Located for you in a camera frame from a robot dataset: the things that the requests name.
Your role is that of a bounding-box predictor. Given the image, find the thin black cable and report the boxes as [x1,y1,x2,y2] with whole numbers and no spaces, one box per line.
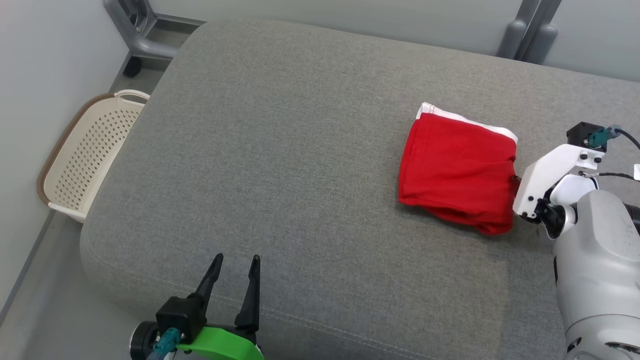
[579,171,640,182]

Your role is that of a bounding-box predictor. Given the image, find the grey double partition post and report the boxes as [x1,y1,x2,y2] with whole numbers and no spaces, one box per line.
[497,0,563,65]

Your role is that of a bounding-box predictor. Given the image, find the black caster wheel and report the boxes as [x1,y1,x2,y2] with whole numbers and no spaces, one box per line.
[122,56,143,78]

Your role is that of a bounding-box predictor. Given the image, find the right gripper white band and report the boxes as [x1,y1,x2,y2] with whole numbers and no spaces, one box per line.
[512,144,606,223]

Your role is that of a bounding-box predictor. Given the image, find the red garment with white hem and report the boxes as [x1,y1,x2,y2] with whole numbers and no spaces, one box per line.
[397,102,521,236]

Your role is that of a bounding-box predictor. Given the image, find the black cable teal connector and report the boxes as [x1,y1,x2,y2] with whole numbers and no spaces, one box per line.
[145,327,181,360]
[587,125,640,151]

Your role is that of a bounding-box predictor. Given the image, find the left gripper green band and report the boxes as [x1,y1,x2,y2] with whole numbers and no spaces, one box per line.
[176,253,265,360]

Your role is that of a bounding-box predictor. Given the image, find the cream perforated laundry basket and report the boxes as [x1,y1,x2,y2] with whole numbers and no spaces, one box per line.
[36,90,151,223]

